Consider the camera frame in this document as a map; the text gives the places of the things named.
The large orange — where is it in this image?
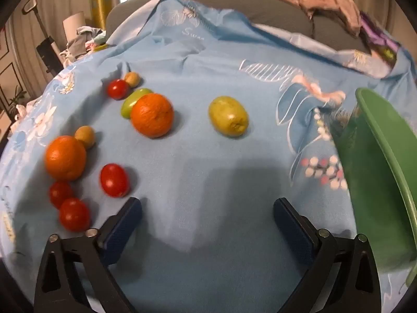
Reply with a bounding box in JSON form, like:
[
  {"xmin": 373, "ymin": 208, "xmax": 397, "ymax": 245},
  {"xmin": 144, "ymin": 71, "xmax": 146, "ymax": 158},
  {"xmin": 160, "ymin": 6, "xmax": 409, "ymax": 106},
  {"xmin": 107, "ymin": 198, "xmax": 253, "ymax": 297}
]
[
  {"xmin": 130, "ymin": 93, "xmax": 174, "ymax": 138},
  {"xmin": 45, "ymin": 136, "xmax": 87, "ymax": 182}
]

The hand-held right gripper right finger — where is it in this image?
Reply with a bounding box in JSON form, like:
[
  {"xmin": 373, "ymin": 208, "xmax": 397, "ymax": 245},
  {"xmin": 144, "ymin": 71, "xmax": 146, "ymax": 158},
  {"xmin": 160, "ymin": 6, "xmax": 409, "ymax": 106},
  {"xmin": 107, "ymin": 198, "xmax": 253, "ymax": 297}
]
[{"xmin": 273, "ymin": 197, "xmax": 382, "ymax": 313}]

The green jujube fruit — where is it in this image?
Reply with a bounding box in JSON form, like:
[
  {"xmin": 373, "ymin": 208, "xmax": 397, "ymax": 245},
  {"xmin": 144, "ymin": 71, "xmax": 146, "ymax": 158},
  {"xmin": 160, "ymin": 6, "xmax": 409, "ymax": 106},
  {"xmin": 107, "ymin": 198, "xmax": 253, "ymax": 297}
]
[{"xmin": 121, "ymin": 88, "xmax": 154, "ymax": 119}]

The potted plant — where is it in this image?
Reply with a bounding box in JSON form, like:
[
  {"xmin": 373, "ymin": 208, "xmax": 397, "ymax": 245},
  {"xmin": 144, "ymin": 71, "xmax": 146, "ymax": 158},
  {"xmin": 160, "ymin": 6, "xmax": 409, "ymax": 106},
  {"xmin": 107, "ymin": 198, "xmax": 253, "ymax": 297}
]
[{"xmin": 7, "ymin": 85, "xmax": 28, "ymax": 115}]

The grey padded headboard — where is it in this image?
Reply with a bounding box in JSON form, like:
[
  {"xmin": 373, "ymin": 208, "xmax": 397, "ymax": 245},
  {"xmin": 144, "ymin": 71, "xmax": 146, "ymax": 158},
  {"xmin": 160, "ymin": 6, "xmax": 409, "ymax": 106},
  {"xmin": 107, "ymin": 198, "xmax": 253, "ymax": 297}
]
[{"xmin": 106, "ymin": 0, "xmax": 372, "ymax": 53}]

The small tan round fruit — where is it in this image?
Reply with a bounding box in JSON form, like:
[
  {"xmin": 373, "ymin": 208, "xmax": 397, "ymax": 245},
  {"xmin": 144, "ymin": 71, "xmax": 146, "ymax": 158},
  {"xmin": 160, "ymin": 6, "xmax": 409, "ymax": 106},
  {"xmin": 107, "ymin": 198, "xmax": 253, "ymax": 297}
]
[
  {"xmin": 124, "ymin": 72, "xmax": 141, "ymax": 88},
  {"xmin": 75, "ymin": 126, "xmax": 96, "ymax": 150}
]

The red cherry tomato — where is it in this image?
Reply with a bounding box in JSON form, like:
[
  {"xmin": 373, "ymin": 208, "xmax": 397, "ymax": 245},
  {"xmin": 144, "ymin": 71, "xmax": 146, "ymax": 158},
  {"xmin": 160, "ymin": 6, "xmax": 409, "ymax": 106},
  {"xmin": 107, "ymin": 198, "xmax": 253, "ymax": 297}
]
[
  {"xmin": 49, "ymin": 182, "xmax": 74, "ymax": 209},
  {"xmin": 100, "ymin": 163, "xmax": 129, "ymax": 198},
  {"xmin": 59, "ymin": 198, "xmax": 91, "ymax": 232},
  {"xmin": 108, "ymin": 79, "xmax": 130, "ymax": 100}
]

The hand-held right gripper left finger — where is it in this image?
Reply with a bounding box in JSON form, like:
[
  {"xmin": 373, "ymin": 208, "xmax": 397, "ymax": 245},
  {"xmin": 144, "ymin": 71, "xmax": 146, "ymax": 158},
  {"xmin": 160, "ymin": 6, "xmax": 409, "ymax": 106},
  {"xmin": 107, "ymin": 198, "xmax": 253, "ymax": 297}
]
[{"xmin": 34, "ymin": 197, "xmax": 143, "ymax": 313}]

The blue floral bed sheet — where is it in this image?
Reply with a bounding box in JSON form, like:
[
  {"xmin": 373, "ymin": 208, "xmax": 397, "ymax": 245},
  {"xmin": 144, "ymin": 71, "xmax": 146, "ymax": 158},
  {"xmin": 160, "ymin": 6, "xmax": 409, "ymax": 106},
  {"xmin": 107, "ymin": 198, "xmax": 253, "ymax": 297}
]
[{"xmin": 0, "ymin": 0, "xmax": 417, "ymax": 313}]

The pile of clothes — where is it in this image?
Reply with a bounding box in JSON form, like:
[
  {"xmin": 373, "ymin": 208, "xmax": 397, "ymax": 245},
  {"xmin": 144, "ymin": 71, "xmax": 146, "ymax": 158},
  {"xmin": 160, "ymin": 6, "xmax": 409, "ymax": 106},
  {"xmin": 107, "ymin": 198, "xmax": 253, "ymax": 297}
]
[{"xmin": 59, "ymin": 26, "xmax": 107, "ymax": 63}]

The black stick vacuum cleaner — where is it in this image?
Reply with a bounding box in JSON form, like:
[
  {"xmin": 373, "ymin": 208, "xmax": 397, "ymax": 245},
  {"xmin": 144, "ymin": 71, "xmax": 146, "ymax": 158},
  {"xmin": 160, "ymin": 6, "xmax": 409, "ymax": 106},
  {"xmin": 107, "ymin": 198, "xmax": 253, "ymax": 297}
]
[{"xmin": 22, "ymin": 0, "xmax": 66, "ymax": 74}]

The green plastic basin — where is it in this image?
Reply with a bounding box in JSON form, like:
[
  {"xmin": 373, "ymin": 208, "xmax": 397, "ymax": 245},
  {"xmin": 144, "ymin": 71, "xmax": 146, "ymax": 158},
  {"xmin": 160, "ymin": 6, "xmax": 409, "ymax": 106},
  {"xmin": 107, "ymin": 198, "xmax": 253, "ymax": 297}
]
[{"xmin": 332, "ymin": 87, "xmax": 417, "ymax": 287}]

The pink crumpled garment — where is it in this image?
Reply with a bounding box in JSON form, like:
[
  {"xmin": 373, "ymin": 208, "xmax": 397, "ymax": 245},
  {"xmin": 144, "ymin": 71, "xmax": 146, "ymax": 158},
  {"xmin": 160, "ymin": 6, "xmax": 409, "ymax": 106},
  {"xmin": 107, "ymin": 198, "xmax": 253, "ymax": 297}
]
[{"xmin": 260, "ymin": 0, "xmax": 363, "ymax": 37}]

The yellow-green oval fruit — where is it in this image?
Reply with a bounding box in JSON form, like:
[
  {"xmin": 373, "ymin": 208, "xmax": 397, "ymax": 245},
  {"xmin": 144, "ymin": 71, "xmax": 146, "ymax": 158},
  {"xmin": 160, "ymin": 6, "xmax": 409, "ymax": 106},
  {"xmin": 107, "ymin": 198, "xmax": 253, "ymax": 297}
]
[{"xmin": 208, "ymin": 96, "xmax": 249, "ymax": 137}]

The purple cloth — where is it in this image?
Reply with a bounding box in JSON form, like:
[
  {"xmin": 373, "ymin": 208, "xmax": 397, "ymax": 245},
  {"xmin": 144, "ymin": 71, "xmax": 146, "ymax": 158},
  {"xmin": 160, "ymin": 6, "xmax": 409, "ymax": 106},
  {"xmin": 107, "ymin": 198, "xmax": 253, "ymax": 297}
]
[{"xmin": 359, "ymin": 11, "xmax": 402, "ymax": 66}]

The white cylinder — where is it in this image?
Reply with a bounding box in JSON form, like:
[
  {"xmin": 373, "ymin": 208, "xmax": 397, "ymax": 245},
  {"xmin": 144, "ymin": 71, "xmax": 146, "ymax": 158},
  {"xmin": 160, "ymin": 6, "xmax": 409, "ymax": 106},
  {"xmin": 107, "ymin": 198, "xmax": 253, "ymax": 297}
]
[{"xmin": 63, "ymin": 12, "xmax": 86, "ymax": 44}]

